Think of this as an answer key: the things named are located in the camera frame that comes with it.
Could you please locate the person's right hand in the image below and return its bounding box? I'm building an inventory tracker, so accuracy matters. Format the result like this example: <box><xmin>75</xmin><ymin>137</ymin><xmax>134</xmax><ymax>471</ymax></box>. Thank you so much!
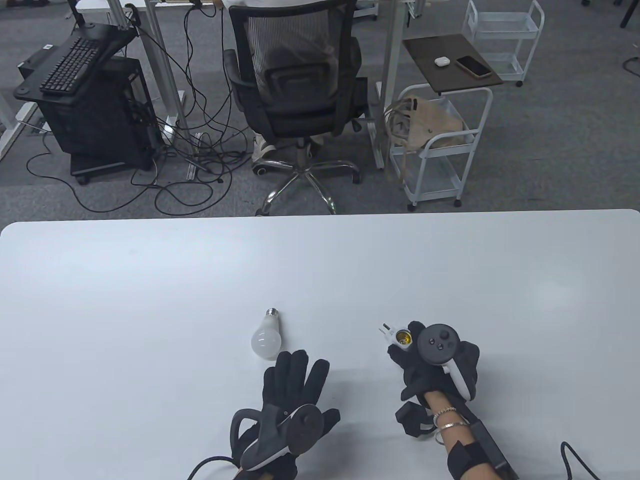
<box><xmin>386</xmin><ymin>321</ymin><xmax>481</xmax><ymax>402</ymax></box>

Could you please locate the person's left hand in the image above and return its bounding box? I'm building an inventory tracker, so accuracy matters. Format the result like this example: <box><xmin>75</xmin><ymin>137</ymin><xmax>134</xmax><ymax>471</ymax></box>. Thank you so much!
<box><xmin>262</xmin><ymin>350</ymin><xmax>341</xmax><ymax>478</ymax></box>

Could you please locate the white plug-in socket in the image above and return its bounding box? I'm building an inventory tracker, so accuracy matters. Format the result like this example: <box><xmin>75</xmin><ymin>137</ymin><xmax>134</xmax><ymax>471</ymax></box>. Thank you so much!
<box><xmin>378</xmin><ymin>322</ymin><xmax>416</xmax><ymax>353</ymax></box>

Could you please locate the white light bulb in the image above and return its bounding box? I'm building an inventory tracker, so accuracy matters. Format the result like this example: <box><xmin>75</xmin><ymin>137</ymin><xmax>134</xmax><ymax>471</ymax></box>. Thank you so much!
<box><xmin>250</xmin><ymin>307</ymin><xmax>283</xmax><ymax>359</ymax></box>

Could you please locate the black and white right controller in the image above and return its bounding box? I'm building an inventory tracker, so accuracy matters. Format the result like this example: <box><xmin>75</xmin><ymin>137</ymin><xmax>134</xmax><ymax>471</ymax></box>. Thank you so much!
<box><xmin>416</xmin><ymin>323</ymin><xmax>473</xmax><ymax>402</ymax></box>

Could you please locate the black and white controller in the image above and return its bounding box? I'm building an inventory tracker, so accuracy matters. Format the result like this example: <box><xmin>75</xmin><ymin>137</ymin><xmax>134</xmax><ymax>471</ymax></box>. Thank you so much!
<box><xmin>416</xmin><ymin>323</ymin><xmax>473</xmax><ymax>402</ymax></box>
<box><xmin>230</xmin><ymin>404</ymin><xmax>325</xmax><ymax>472</ymax></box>

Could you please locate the black and white left controller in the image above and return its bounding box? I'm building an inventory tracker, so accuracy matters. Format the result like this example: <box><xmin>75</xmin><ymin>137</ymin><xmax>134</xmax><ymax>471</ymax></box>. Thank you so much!
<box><xmin>230</xmin><ymin>404</ymin><xmax>325</xmax><ymax>472</ymax></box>

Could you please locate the white power strip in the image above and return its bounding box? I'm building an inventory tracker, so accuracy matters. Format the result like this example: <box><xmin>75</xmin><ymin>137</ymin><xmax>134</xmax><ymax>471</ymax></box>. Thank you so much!
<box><xmin>185</xmin><ymin>132</ymin><xmax>202</xmax><ymax>181</ymax></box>

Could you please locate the beige tote bag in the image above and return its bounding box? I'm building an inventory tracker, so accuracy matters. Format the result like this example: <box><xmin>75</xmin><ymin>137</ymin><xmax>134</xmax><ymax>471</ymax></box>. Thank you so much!
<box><xmin>384</xmin><ymin>96</ymin><xmax>475</xmax><ymax>153</ymax></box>

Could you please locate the black mesh office chair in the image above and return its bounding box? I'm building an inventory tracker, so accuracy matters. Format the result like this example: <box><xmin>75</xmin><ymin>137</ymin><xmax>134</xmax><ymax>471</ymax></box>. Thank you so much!
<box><xmin>222</xmin><ymin>0</ymin><xmax>373</xmax><ymax>217</ymax></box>

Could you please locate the white cart with brown top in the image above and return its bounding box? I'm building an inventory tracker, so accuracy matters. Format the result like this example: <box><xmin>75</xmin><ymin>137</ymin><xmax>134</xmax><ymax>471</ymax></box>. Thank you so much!
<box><xmin>387</xmin><ymin>34</ymin><xmax>505</xmax><ymax>212</ymax></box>

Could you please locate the smartphone with tan case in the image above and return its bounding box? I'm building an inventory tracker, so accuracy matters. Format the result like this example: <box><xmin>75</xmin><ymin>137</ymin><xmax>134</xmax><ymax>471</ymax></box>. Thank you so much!
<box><xmin>455</xmin><ymin>55</ymin><xmax>493</xmax><ymax>79</ymax></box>

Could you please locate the black computer tower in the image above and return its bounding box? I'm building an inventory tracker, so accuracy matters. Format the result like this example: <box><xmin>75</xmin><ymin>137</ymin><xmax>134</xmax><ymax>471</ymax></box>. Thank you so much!
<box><xmin>36</xmin><ymin>56</ymin><xmax>157</xmax><ymax>186</ymax></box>

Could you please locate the white desk foot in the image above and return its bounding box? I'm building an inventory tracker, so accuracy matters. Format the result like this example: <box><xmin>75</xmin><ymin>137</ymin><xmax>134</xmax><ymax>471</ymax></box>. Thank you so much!
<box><xmin>0</xmin><ymin>90</ymin><xmax>39</xmax><ymax>161</ymax></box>

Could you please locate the black keyboard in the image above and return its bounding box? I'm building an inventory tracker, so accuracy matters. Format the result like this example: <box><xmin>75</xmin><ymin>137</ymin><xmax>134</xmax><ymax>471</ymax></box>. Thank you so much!
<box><xmin>40</xmin><ymin>37</ymin><xmax>104</xmax><ymax>96</ymax></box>

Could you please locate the black keyboard tray stand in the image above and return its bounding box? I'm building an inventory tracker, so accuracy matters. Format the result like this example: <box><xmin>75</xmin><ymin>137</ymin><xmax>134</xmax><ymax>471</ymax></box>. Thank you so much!
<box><xmin>13</xmin><ymin>22</ymin><xmax>138</xmax><ymax>105</ymax></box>

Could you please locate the black cable on table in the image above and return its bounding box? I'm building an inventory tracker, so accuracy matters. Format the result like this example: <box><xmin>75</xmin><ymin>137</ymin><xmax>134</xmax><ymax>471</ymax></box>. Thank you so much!
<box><xmin>560</xmin><ymin>441</ymin><xmax>601</xmax><ymax>480</ymax></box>

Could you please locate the tangle of black floor cables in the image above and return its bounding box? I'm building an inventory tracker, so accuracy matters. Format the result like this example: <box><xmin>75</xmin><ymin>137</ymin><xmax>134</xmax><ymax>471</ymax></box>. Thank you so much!
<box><xmin>25</xmin><ymin>5</ymin><xmax>251</xmax><ymax>217</ymax></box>

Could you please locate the white desk frame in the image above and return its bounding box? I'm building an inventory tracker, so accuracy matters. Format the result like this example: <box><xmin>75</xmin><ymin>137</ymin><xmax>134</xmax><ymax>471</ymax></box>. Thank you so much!
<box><xmin>367</xmin><ymin>0</ymin><xmax>416</xmax><ymax>171</ymax></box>
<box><xmin>75</xmin><ymin>0</ymin><xmax>221</xmax><ymax>143</ymax></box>

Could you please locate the white wire basket cart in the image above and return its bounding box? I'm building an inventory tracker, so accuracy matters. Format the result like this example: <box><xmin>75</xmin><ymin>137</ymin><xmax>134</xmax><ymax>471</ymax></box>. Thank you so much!
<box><xmin>461</xmin><ymin>0</ymin><xmax>546</xmax><ymax>88</ymax></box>

